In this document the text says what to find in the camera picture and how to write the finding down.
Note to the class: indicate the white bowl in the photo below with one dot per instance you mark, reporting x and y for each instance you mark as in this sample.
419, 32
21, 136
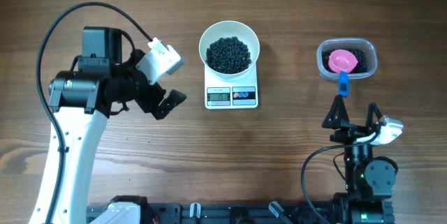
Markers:
228, 29

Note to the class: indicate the white digital kitchen scale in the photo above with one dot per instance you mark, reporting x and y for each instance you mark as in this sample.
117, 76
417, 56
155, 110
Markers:
239, 92

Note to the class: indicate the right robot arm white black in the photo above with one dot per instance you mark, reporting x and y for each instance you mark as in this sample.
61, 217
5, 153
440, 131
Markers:
369, 179

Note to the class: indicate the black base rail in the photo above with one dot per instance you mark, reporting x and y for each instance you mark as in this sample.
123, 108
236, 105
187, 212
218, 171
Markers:
176, 213

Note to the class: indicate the pink scoop blue handle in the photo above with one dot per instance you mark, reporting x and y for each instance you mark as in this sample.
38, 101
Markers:
342, 62

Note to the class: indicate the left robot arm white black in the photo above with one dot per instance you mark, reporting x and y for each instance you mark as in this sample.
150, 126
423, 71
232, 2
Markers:
81, 100

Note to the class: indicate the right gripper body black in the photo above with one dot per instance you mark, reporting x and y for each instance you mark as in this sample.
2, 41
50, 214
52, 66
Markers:
351, 132

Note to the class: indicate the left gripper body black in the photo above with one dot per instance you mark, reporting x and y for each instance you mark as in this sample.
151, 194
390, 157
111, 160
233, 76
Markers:
158, 102

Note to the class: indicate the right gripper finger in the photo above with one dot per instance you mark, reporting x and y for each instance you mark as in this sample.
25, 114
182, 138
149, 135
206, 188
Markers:
373, 110
337, 116

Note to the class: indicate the clear plastic container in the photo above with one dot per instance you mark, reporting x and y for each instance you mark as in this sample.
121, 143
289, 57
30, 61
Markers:
354, 43

